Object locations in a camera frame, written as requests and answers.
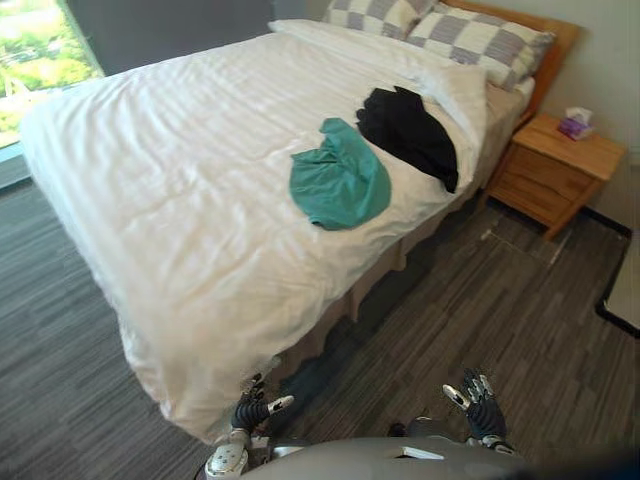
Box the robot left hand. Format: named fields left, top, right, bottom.
left=230, top=372, right=296, bottom=435

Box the white duvet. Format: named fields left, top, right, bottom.
left=18, top=18, right=490, bottom=447

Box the wooden headboard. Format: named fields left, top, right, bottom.
left=439, top=0, right=583, bottom=129

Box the black cloth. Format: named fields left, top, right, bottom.
left=354, top=85, right=460, bottom=195

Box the white mattress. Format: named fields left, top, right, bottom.
left=479, top=77, right=536, bottom=151

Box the robot grey torso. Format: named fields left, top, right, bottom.
left=238, top=417, right=546, bottom=480

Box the window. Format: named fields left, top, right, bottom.
left=0, top=0, right=105, bottom=151

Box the teal cloth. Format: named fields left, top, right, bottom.
left=288, top=117, right=393, bottom=232

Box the purple tissue box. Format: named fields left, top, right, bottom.
left=557, top=106, right=595, bottom=141

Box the checkered grey white pillow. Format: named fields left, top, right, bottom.
left=405, top=10, right=556, bottom=92
left=322, top=0, right=440, bottom=41

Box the beige bed base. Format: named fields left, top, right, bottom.
left=279, top=184, right=489, bottom=386

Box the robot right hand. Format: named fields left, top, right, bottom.
left=441, top=368, right=508, bottom=441

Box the wooden nightstand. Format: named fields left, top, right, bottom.
left=485, top=113, right=627, bottom=242

